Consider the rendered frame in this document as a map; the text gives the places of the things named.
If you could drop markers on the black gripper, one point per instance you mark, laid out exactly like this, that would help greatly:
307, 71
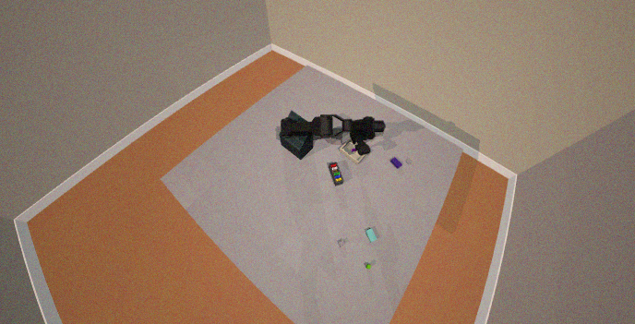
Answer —
362, 147

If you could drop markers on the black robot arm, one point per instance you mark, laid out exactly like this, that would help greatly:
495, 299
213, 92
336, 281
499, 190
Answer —
322, 126

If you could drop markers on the tan rectangular tray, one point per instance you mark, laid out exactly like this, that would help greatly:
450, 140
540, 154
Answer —
354, 156

